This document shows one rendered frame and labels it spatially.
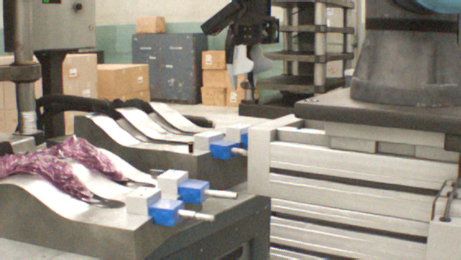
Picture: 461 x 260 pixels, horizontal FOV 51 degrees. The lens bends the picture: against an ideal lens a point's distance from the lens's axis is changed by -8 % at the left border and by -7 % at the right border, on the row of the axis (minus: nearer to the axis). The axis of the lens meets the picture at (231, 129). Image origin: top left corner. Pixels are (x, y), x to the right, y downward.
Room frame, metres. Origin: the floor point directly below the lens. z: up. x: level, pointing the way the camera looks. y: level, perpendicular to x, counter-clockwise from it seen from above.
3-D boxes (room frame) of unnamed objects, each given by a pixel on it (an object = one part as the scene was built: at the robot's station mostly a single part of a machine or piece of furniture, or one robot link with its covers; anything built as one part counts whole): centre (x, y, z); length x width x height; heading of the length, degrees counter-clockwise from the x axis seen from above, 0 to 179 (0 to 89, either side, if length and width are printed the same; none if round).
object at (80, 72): (5.09, 2.02, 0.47); 1.22 x 0.80 x 0.94; 67
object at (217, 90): (7.93, 0.03, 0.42); 0.86 x 0.33 x 0.83; 63
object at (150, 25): (8.50, 1.33, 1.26); 0.42 x 0.33 x 0.29; 63
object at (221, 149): (0.99, 0.01, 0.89); 0.13 x 0.05 x 0.05; 55
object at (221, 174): (1.19, 0.19, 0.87); 0.50 x 0.26 x 0.14; 55
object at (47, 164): (0.86, 0.33, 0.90); 0.26 x 0.18 x 0.08; 72
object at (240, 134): (1.07, -0.06, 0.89); 0.13 x 0.05 x 0.05; 55
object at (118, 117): (1.18, 0.19, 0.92); 0.35 x 0.16 x 0.09; 55
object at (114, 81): (6.05, 1.69, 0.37); 1.20 x 0.82 x 0.74; 70
